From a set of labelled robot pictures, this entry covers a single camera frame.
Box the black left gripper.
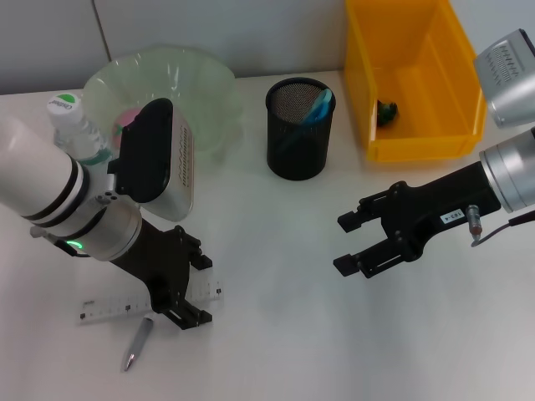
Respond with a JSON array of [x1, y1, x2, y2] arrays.
[[111, 219, 215, 332]]

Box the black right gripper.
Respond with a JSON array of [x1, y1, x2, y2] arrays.
[[333, 160, 503, 280]]

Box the clear plastic ruler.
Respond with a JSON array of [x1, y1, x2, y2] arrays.
[[75, 271, 224, 327]]

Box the green plastic wrapper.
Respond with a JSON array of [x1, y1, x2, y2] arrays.
[[377, 99, 399, 126]]

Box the blue scissors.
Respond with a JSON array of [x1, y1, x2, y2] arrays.
[[275, 87, 336, 152]]

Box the pink toy peach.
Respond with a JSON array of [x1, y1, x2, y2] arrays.
[[113, 106, 144, 131]]

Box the clear green-label water bottle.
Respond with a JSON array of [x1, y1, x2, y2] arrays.
[[45, 94, 117, 167]]

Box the grey clear ballpoint pen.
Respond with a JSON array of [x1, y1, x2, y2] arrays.
[[120, 315, 156, 373]]

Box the black mesh pen holder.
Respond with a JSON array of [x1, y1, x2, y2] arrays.
[[265, 77, 338, 182]]

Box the pale green wavy bowl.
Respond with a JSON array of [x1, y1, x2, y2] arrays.
[[83, 43, 246, 168]]

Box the yellow plastic bin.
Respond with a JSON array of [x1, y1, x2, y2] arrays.
[[344, 0, 489, 163]]

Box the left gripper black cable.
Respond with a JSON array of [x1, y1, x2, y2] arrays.
[[28, 226, 92, 259]]

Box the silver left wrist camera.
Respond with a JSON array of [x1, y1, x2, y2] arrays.
[[106, 98, 197, 222]]

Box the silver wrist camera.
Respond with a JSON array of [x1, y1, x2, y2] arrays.
[[471, 28, 535, 129], [106, 98, 197, 222]]

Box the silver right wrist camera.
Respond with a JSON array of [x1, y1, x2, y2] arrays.
[[471, 28, 535, 129]]

